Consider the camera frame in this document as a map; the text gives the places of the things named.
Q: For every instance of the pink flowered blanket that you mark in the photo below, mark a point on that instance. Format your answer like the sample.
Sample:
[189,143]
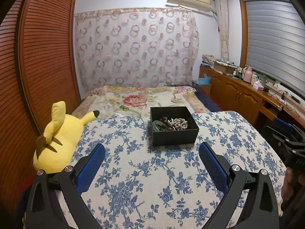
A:
[133,100]

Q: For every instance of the black jewelry box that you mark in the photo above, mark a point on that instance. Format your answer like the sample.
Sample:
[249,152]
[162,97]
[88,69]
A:
[176,138]

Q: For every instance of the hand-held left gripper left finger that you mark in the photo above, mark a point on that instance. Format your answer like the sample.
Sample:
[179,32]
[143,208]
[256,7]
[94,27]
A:
[91,167]

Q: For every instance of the wooden louvered wardrobe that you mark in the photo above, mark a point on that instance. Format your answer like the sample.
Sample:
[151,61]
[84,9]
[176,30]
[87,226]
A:
[38,76]

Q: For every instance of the white power strip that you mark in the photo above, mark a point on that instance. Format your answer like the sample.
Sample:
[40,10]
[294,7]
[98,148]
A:
[271,84]

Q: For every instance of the pale green jade bangle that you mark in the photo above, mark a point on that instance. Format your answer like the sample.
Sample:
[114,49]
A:
[156,126]

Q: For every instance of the wooden cabinet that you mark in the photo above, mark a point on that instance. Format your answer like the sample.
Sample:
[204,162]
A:
[236,95]

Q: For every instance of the person's right hand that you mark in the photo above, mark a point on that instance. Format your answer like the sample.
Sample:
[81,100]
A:
[289,183]

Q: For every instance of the silver hair pins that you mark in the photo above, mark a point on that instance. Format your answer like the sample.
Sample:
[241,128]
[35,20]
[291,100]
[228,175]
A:
[170,120]

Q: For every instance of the pink thermos jug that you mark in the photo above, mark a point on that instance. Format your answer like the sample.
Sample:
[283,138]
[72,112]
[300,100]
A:
[247,76]

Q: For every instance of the beige window curtain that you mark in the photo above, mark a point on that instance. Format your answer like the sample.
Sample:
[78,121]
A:
[222,28]

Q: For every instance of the pink tissue box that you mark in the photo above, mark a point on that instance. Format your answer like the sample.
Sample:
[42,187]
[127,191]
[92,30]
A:
[258,85]

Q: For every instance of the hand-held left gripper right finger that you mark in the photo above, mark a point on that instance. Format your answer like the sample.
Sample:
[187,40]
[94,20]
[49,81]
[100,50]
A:
[213,167]

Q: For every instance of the cardboard box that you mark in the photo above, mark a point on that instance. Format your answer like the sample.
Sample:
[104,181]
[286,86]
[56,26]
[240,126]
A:
[222,67]

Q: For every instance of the blue floral quilt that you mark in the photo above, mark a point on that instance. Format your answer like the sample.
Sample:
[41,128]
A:
[143,183]

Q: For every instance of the stack of folded cloths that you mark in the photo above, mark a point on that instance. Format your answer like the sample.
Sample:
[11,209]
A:
[207,60]

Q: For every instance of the dark blue bed sheet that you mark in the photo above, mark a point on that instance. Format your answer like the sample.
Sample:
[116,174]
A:
[209,100]

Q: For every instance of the white cup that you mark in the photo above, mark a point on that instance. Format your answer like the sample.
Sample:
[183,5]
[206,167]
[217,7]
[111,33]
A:
[254,79]

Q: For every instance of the yellow plush toy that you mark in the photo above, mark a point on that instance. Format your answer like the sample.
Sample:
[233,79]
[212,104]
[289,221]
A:
[59,138]

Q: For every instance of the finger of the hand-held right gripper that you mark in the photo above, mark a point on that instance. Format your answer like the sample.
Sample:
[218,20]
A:
[276,140]
[283,125]

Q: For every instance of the light blue bag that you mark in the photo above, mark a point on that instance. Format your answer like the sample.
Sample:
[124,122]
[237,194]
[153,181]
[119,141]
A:
[202,80]

